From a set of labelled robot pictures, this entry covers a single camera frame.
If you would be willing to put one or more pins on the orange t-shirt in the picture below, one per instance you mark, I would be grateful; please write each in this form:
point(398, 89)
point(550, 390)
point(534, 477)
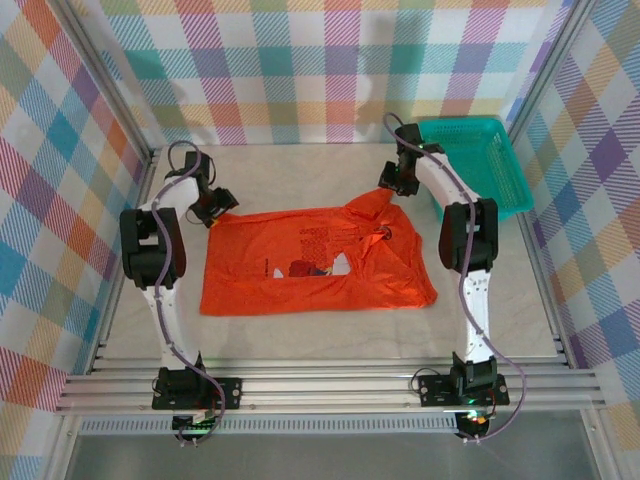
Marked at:
point(260, 280)

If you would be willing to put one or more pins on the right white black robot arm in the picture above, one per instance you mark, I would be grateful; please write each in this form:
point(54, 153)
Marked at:
point(477, 310)

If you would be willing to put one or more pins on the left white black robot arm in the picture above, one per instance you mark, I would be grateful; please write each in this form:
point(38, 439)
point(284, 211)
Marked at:
point(170, 320)

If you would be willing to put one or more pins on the teal plastic mesh basket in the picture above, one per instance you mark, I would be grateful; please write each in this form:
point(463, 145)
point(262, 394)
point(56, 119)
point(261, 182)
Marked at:
point(495, 165)

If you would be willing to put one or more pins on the aluminium frame post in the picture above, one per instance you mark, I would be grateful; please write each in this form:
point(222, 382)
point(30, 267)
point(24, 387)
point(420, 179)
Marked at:
point(548, 65)
point(110, 75)

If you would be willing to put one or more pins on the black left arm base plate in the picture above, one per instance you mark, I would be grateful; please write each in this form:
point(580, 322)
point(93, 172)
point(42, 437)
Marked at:
point(227, 392)

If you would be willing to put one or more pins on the aluminium mounting rail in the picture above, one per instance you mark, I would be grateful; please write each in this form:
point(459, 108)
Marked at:
point(325, 387)

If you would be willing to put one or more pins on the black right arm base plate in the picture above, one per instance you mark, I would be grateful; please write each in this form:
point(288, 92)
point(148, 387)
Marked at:
point(435, 392)

